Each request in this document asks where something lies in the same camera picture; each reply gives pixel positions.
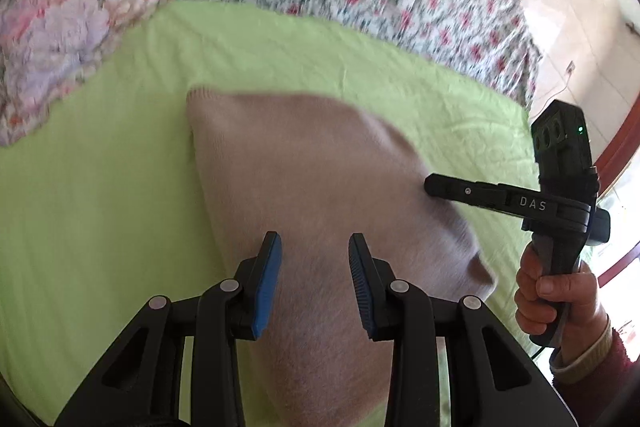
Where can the red wooden door frame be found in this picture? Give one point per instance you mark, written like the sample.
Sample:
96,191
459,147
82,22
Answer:
615,157

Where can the beige knitted sweater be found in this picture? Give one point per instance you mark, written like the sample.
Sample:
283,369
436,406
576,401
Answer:
310,172

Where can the pastel floral pillow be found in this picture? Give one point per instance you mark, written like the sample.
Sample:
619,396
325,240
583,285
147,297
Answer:
65,42

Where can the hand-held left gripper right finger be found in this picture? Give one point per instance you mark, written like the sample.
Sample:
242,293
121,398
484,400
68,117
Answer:
361,277

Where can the person's right forearm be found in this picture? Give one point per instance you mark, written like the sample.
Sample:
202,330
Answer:
600,382

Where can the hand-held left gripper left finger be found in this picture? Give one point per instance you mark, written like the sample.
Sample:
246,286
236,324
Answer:
267,277

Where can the person's right hand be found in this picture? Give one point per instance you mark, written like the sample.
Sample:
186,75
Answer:
582,302

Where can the light green bed sheet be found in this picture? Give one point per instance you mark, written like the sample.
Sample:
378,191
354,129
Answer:
100,217

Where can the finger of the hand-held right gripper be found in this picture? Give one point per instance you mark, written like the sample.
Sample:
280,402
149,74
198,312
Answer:
460,192

